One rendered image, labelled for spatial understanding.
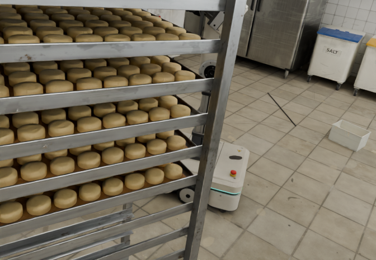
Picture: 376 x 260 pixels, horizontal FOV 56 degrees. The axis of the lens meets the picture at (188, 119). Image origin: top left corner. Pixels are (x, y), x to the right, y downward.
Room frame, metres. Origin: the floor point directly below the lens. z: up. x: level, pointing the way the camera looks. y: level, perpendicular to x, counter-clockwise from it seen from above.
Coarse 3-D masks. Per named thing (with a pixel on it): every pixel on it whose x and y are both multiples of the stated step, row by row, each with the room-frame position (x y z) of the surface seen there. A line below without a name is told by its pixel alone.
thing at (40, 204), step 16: (112, 176) 0.74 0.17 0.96; (128, 176) 0.73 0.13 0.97; (144, 176) 0.76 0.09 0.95; (160, 176) 0.75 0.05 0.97; (176, 176) 0.77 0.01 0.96; (48, 192) 0.65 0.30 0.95; (64, 192) 0.63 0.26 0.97; (80, 192) 0.64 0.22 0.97; (96, 192) 0.65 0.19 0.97; (112, 192) 0.67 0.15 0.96; (0, 208) 0.56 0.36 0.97; (16, 208) 0.56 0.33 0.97; (32, 208) 0.57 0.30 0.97; (48, 208) 0.59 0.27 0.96; (64, 208) 0.60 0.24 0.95; (0, 224) 0.53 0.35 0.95
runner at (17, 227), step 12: (180, 180) 0.74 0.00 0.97; (192, 180) 0.76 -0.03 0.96; (132, 192) 0.66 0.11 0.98; (144, 192) 0.68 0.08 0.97; (156, 192) 0.70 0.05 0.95; (84, 204) 0.60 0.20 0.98; (96, 204) 0.61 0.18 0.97; (108, 204) 0.63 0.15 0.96; (120, 204) 0.65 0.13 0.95; (36, 216) 0.54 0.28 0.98; (48, 216) 0.55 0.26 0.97; (60, 216) 0.57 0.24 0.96; (72, 216) 0.58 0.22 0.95; (0, 228) 0.50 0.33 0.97; (12, 228) 0.51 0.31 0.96; (24, 228) 0.52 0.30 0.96; (36, 228) 0.54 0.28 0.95
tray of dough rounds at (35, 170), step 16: (96, 144) 0.72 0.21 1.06; (112, 144) 0.73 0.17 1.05; (128, 144) 0.73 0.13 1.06; (144, 144) 0.78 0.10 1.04; (160, 144) 0.75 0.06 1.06; (176, 144) 0.77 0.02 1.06; (192, 144) 0.80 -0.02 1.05; (16, 160) 0.63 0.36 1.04; (32, 160) 0.62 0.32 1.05; (48, 160) 0.65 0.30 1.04; (64, 160) 0.63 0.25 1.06; (80, 160) 0.64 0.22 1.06; (96, 160) 0.65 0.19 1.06; (112, 160) 0.67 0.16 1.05; (0, 176) 0.55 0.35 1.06; (16, 176) 0.56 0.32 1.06; (32, 176) 0.57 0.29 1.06; (48, 176) 0.59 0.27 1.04
